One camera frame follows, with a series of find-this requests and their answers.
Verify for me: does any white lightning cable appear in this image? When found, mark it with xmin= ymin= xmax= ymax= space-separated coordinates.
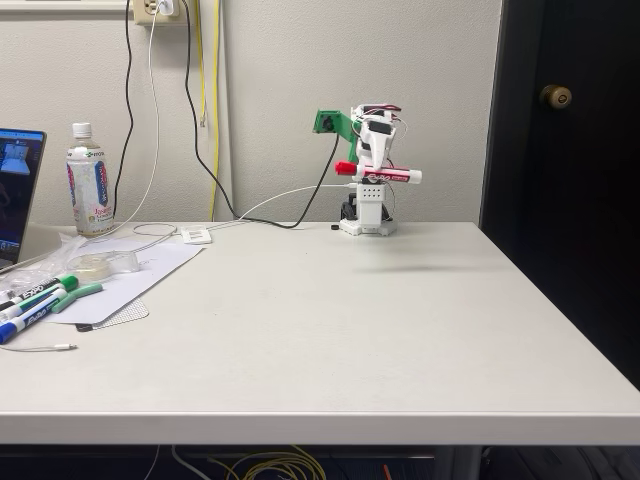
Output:
xmin=0 ymin=341 xmax=80 ymax=353

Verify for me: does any red dry erase marker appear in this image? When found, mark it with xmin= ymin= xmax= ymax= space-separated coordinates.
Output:
xmin=334 ymin=159 xmax=424 ymax=186

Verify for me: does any green expo marker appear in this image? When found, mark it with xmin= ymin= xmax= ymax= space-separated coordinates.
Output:
xmin=0 ymin=273 xmax=80 ymax=312

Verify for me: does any clear plastic bag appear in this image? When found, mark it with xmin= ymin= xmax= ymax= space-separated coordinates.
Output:
xmin=0 ymin=231 xmax=90 ymax=304

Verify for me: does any beige wall outlet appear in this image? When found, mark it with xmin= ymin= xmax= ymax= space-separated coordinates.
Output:
xmin=131 ymin=0 xmax=182 ymax=27

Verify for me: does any long yellow cable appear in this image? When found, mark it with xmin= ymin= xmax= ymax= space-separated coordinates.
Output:
xmin=208 ymin=0 xmax=222 ymax=222

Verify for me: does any brass door knob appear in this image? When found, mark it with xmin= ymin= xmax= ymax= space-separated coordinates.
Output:
xmin=538 ymin=83 xmax=574 ymax=112

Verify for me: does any plastic tea bottle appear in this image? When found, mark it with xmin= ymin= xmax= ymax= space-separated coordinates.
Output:
xmin=65 ymin=122 xmax=116 ymax=238

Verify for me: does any black power cable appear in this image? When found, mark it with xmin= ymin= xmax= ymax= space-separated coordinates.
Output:
xmin=112 ymin=0 xmax=137 ymax=227

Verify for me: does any grey cable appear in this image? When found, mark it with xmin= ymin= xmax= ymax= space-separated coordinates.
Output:
xmin=171 ymin=444 xmax=214 ymax=480

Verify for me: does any yellow cable bundle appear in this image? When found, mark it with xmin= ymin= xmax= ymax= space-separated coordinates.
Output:
xmin=208 ymin=446 xmax=327 ymax=480

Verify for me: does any grey laptop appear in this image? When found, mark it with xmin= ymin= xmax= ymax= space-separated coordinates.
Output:
xmin=0 ymin=128 xmax=66 ymax=275

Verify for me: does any blue expo marker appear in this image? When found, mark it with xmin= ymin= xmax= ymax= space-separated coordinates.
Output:
xmin=0 ymin=300 xmax=67 ymax=346

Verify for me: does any black door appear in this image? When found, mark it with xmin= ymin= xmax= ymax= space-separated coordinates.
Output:
xmin=478 ymin=0 xmax=640 ymax=392

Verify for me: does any clear tape dispenser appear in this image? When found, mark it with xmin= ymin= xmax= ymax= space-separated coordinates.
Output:
xmin=66 ymin=249 xmax=142 ymax=279

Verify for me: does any yellow cable with plug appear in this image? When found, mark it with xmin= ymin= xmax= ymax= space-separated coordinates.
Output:
xmin=195 ymin=0 xmax=209 ymax=127

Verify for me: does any white paper sheet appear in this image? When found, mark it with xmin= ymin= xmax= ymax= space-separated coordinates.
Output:
xmin=48 ymin=242 xmax=207 ymax=326

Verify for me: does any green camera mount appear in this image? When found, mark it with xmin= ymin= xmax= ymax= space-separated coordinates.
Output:
xmin=313 ymin=108 xmax=370 ymax=166

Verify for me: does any white robot usb cable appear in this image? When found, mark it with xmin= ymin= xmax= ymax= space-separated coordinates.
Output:
xmin=207 ymin=183 xmax=359 ymax=232

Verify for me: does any mint green pen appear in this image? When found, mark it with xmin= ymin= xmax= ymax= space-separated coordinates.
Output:
xmin=50 ymin=282 xmax=104 ymax=315

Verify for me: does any white usb adapter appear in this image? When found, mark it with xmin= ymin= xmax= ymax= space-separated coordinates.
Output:
xmin=180 ymin=225 xmax=214 ymax=246

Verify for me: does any black camera cable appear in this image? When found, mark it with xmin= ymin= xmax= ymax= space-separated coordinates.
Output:
xmin=179 ymin=0 xmax=341 ymax=230

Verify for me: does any white charger cable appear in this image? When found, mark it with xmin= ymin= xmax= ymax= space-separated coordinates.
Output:
xmin=84 ymin=9 xmax=180 ymax=247

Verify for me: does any white mesh pad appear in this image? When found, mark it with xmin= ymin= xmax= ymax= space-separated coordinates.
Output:
xmin=74 ymin=297 xmax=151 ymax=333

